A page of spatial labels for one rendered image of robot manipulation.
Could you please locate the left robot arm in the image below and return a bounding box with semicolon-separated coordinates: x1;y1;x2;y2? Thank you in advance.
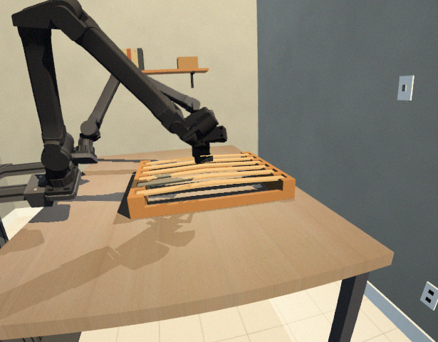
73;74;201;157

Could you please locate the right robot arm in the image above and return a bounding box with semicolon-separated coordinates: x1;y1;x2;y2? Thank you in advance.
11;0;228;196

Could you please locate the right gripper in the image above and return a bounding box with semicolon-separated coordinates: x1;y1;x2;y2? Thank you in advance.
191;133;214;164

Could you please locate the brown wooden rectangular frame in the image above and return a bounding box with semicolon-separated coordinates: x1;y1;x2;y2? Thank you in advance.
127;152;296;219

